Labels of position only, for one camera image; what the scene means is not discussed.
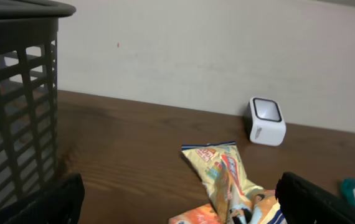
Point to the grey plastic mesh basket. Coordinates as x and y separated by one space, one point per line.
28 95

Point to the yellow snack chip bag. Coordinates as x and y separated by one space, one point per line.
234 197

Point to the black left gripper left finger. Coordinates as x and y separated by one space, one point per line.
58 203

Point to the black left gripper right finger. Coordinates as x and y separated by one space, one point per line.
304 202

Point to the white barcode scanner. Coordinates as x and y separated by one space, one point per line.
263 122

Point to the orange small carton box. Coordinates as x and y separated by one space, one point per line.
204 214

